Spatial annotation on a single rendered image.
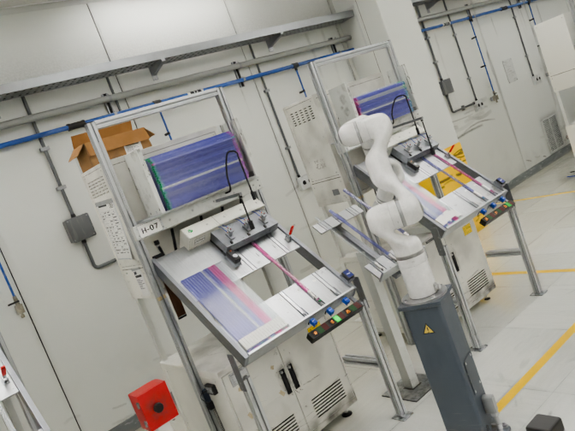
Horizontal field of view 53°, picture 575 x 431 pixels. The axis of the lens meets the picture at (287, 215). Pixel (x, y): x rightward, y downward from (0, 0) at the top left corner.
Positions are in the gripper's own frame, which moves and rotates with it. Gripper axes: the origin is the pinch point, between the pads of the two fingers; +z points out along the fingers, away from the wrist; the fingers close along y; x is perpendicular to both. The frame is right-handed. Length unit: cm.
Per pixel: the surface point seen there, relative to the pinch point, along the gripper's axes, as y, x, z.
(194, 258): 88, -42, -2
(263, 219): 46, -38, 1
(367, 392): 47, 52, 80
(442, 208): -49, 13, 29
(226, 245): 72, -36, -5
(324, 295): 54, 14, -1
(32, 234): 136, -167, 82
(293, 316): 74, 14, -8
